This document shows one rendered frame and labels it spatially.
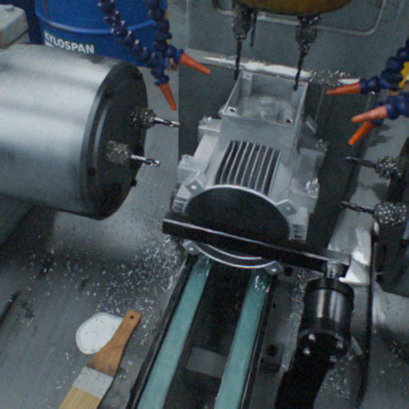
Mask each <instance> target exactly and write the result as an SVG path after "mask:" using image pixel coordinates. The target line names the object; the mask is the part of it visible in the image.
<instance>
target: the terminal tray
mask: <svg viewBox="0 0 409 409"><path fill-rule="evenodd" d="M294 85H295V80H290V79H286V78H280V77H272V76H267V75H263V74H257V73H249V72H244V71H242V73H241V75H240V77H239V78H238V79H237V81H236V84H235V86H234V88H233V91H232V93H231V95H230V97H229V99H228V102H227V104H226V106H225V107H224V111H223V113H222V119H221V129H220V138H219V149H217V151H220V152H223V151H225V149H226V146H227V144H228V141H230V149H232V147H233V144H234V142H235V141H236V149H238V148H239V145H240V142H241V141H244V144H243V149H246V146H247V144H248V142H249V141H250V142H249V149H252V147H253V145H254V143H255V142H256V151H259V148H260V144H262V150H261V152H262V153H264V154H265V153H266V150H267V147H268V145H269V149H268V155H269V156H270V157H271V156H272V152H273V149H274V148H275V156H274V158H275V159H277V160H278V156H279V153H280V151H281V155H280V162H281V163H282V164H284V165H285V166H287V167H288V166H291V165H292V159H293V156H294V152H295V149H296V142H297V140H298V136H299V131H300V126H301V122H302V119H303V115H304V111H305V107H306V105H305V104H304V102H305V98H306V94H307V89H308V82H304V81H299V83H298V89H297V91H294V90H293V86H294ZM258 94H259V95H258ZM254 95H255V99H256V98H257V101H256V100H255V99H254ZM257 95H258V97H256V96H257ZM246 97H248V100H249V101H248V100H247V99H246ZM245 99H246V100H245ZM246 101H247V102H248V103H249V105H247V104H248V103H247V102H246ZM280 105H281V106H283V107H281V106H280ZM254 106H255V108H254ZM246 107H248V108H246ZM250 107H251V108H250ZM292 107H293V108H292ZM245 108H246V109H245ZM279 108H280V112H281V113H280V112H279ZM249 109H250V110H249ZM254 109H255V110H254ZM296 110H297V111H296ZM238 111H240V112H238ZM244 111H245V114H244ZM295 111H296V113H295V114H294V112H295ZM243 114H244V116H243ZM289 114H290V115H289ZM284 116H286V117H284ZM290 116H291V117H292V119H291V118H290ZM282 119H283V120H282Z"/></svg>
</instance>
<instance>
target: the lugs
mask: <svg viewBox="0 0 409 409"><path fill-rule="evenodd" d="M226 104H227V103H226ZM226 104H225V105H222V106H221V108H220V112H219V113H218V114H219V116H220V117H221V118H222V113H223V111H224V107H225V106H226ZM316 128H317V124H316V123H315V122H314V121H313V120H312V118H311V117H310V116H309V115H307V116H306V117H303V119H302V122H301V126H300V132H301V133H302V134H303V136H304V137H310V136H312V135H314V133H316ZM208 180H209V179H208V178H207V175H206V174H205V173H204V172H203V171H202V170H201V169H199V170H197V171H196V172H193V173H191V174H189V175H188V177H187V179H186V181H185V183H184V187H185V188H186V189H187V190H188V191H189V192H190V193H191V194H192V195H195V194H196V193H198V192H200V191H202V190H204V189H205V187H206V185H207V184H208ZM300 203H301V201H300V199H299V197H298V196H297V195H296V194H295V193H294V192H293V191H292V190H291V189H289V190H286V191H284V192H282V193H279V195H278V198H277V202H276V206H277V207H278V208H279V209H280V211H281V212H282V213H283V214H284V215H285V216H291V215H292V214H295V213H297V212H299V210H300ZM182 245H183V246H184V247H185V249H186V250H187V251H188V252H189V253H190V254H191V255H192V256H193V255H196V254H198V253H200V252H201V251H200V250H199V249H197V247H196V246H194V245H193V243H192V242H191V241H190V240H186V239H185V240H184V242H183V244H182ZM285 266H286V264H284V263H280V262H276V263H274V264H271V265H269V266H266V267H263V268H265V270H266V271H267V272H268V273H269V274H270V275H271V276H272V275H275V274H277V273H280V272H283V271H284V270H285Z"/></svg>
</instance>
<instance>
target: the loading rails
mask: <svg viewBox="0 0 409 409"><path fill-rule="evenodd" d="M198 254H200V255H193V256H192V255H191V254H190V253H189V252H188V251H187V250H186V249H185V251H184V253H183V256H182V261H183V262H184V263H183V265H182V268H181V272H180V274H179V276H178V278H176V283H175V286H174V288H173V290H172V292H171V294H170V297H169V300H168V302H167V304H166V306H165V310H160V311H159V313H158V315H157V318H156V321H155V323H154V325H153V327H152V336H154V337H153V338H152V340H151V343H150V345H149V349H148V351H147V353H146V356H145V358H144V361H143V363H142V366H141V370H140V371H139V373H138V375H137V377H136V379H135V382H134V385H133V387H131V388H130V391H129V393H130V394H129V398H128V400H127V403H120V405H119V407H118V409H175V408H176V405H177V403H178V401H179V398H180V395H181V391H182V388H183V386H184V383H187V384H189V385H192V386H195V387H200V388H204V389H206V390H209V391H214V392H217V393H219V394H218V396H217V400H216V402H215V406H214V409H249V408H250V404H251V401H252V393H253V390H254V386H255V382H256V378H257V375H258V371H259V367H263V368H266V369H269V370H272V371H280V368H281V364H282V359H283V354H284V344H283V343H277V342H275V341H271V340H267V339H265V337H266V334H267V330H268V322H269V319H270V315H271V311H272V308H275V307H276V303H273V300H274V296H275V292H276V286H279V287H282V288H289V290H293V291H294V290H295V286H296V280H297V276H298V271H299V269H298V267H295V266H291V265H288V264H286V266H285V270H284V271H283V272H280V273H277V274H275V275H272V276H271V275H270V274H269V273H268V272H267V271H264V268H263V267H261V268H256V272H258V271H259V272H260V271H261V272H260V273H261V274H264V275H261V274H259V273H255V275H253V274H254V269H253V272H252V268H250V273H249V275H248V268H244V274H242V268H238V269H237V273H236V267H233V266H232V271H231V272H230V265H227V267H226V269H224V264H223V263H221V266H220V268H219V261H215V264H214V265H212V259H211V258H210V260H209V262H208V265H206V261H207V260H208V257H207V256H206V255H205V254H204V255H203V257H204V258H203V257H201V255H202V254H203V252H200V253H198ZM196 256H197V257H196ZM205 256H206V258H205ZM194 257H196V258H194ZM198 260H199V261H200V264H201V265H202V266H204V267H206V268H201V265H199V263H194V262H198ZM198 265H199V266H198ZM213 266H214V267H213ZM194 267H195V268H194ZM207 270H208V276H206V275H207ZM196 274H197V275H200V274H201V275H202V274H204V275H202V276H200V277H199V276H196ZM265 275H268V276H265ZM220 276H223V277H226V278H229V279H232V280H238V281H242V282H245V283H247V282H248V287H247V291H246V294H245V298H244V302H243V306H242V309H241V313H240V318H238V321H237V324H236V330H235V333H234V336H233V340H232V345H231V347H230V352H229V355H228V356H227V355H222V354H220V353H215V352H213V351H208V349H204V348H202V347H197V343H198V340H199V338H200V335H201V330H202V328H203V325H204V322H205V318H206V316H207V313H208V308H209V305H210V303H211V300H212V296H213V293H214V290H215V287H216V283H217V281H218V280H219V278H220ZM258 276H259V277H258ZM256 277H258V278H257V279H260V280H258V281H259V282H257V284H256ZM264 277H267V278H264ZM269 279H270V280H269ZM270 281H271V282H270ZM261 282H264V283H263V284H260V283H261ZM255 286H257V287H258V288H260V289H258V288H255ZM265 288H266V289H265ZM261 289H264V290H261ZM267 290H268V292H267ZM266 292H267V293H266ZM265 302H266V303H265ZM262 316H263V317H262ZM259 327H260V328H259ZM257 334H258V335H257ZM254 348H255V349H254ZM252 355H253V356H252ZM250 365H251V367H250ZM249 369H250V370H249ZM245 387H246V388H245ZM243 397H244V398H243ZM242 401H243V402H242ZM241 404H242V406H241Z"/></svg>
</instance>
